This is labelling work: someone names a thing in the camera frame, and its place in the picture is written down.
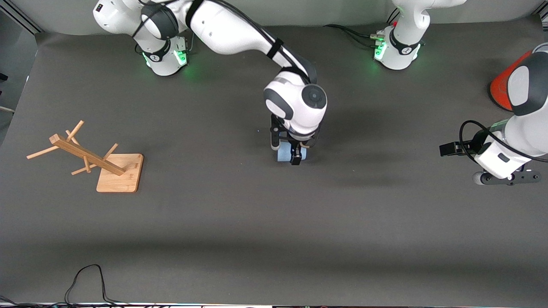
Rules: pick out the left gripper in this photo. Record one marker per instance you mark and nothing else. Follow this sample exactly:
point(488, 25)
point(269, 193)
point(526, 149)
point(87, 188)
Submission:
point(470, 147)

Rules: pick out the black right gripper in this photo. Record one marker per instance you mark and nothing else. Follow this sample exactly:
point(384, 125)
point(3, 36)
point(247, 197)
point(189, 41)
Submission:
point(295, 150)

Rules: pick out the light blue plastic cup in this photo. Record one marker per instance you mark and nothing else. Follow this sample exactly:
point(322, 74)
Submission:
point(283, 155)

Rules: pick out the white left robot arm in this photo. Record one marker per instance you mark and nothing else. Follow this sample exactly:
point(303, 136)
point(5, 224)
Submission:
point(406, 30)

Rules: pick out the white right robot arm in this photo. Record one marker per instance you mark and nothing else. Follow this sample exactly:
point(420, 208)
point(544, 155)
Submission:
point(231, 34)

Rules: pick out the wooden cup rack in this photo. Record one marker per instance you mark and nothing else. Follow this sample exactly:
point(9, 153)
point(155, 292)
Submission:
point(120, 175)

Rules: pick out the dark grey table mat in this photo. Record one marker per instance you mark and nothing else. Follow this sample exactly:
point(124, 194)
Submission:
point(274, 214)

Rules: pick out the orange cylinder with grey lid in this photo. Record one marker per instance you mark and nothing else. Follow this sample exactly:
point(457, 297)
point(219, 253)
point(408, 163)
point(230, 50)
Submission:
point(503, 87)

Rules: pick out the dark metal frame rail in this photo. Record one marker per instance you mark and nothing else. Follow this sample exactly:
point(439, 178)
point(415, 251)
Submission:
point(25, 21)
point(544, 17)

